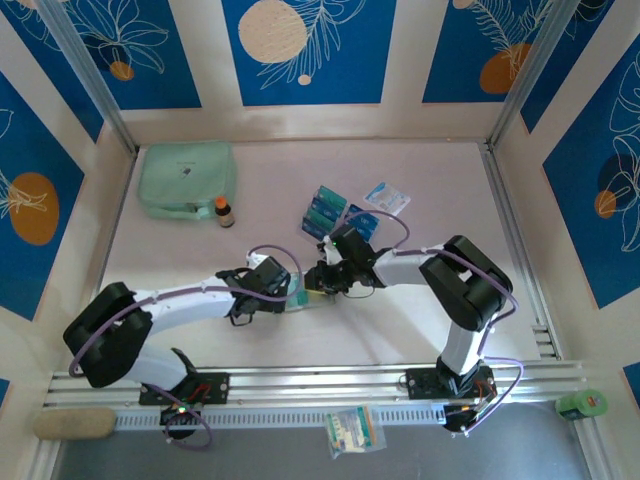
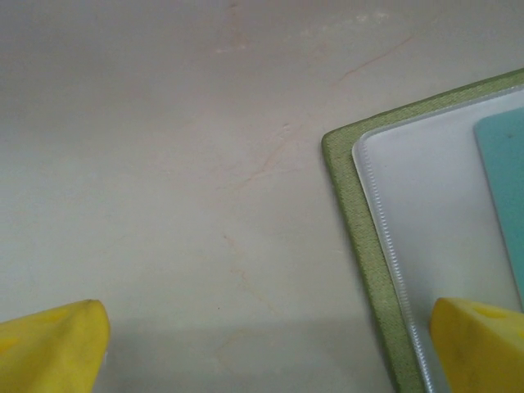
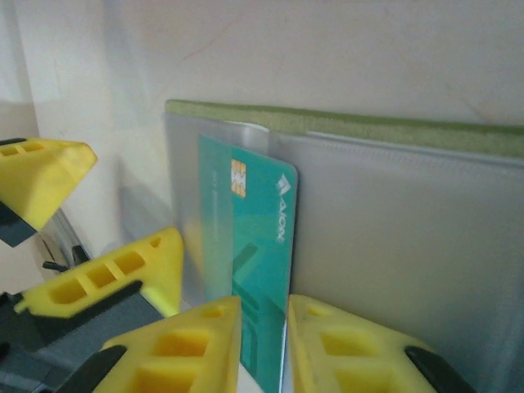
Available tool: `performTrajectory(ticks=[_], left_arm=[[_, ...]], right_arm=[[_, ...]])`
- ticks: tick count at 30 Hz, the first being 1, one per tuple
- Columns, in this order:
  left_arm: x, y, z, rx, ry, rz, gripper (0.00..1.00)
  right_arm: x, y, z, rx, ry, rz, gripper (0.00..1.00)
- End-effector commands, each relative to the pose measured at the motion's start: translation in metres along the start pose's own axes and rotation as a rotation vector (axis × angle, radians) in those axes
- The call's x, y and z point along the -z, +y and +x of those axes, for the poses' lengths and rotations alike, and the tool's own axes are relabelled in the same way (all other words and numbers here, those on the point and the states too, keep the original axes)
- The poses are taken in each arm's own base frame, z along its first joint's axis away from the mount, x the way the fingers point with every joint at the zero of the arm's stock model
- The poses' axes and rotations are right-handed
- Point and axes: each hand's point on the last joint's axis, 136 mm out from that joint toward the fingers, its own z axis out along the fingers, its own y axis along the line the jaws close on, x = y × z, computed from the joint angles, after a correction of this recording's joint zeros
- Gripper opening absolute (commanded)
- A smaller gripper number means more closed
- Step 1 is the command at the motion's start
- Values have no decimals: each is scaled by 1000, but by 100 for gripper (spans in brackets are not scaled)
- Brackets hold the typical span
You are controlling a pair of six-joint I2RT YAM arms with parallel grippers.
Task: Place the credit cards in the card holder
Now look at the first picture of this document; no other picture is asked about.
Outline blue credit card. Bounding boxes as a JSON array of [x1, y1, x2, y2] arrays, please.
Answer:
[[309, 196, 342, 219], [349, 203, 382, 225], [346, 213, 380, 241]]

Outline blue tissue packets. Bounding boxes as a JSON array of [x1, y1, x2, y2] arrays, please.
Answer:
[[298, 183, 382, 243]]

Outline white and blue gauze packet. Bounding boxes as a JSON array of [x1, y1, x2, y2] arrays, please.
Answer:
[[361, 180, 413, 219]]

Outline brown bottle with orange cap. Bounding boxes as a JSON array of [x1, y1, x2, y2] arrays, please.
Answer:
[[214, 196, 237, 230]]

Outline clear plastic bag of supplies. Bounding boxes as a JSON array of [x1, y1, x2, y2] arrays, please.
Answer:
[[323, 405, 389, 460]]

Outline mint green zip pouch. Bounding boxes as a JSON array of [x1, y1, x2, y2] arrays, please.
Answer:
[[137, 140, 239, 222]]

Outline beige foam pad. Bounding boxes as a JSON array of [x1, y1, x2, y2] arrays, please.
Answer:
[[33, 407, 118, 441]]

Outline green tape roll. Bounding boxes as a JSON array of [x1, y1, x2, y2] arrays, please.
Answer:
[[554, 388, 609, 422]]

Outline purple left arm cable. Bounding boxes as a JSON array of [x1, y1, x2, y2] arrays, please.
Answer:
[[68, 243, 303, 451]]

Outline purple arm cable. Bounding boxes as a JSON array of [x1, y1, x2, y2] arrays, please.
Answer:
[[68, 243, 303, 451], [342, 209, 525, 440]]

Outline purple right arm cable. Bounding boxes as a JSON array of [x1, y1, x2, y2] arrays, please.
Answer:
[[342, 209, 525, 440]]

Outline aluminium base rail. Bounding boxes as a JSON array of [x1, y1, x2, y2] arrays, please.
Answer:
[[43, 360, 590, 409]]

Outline white slotted cable duct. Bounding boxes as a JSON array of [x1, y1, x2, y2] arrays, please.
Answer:
[[114, 403, 447, 430]]

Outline aluminium table side rail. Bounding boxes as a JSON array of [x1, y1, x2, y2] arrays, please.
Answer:
[[479, 144, 566, 362]]

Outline aluminium frame post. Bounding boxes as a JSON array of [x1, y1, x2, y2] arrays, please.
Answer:
[[484, 0, 586, 154], [35, 0, 140, 156]]

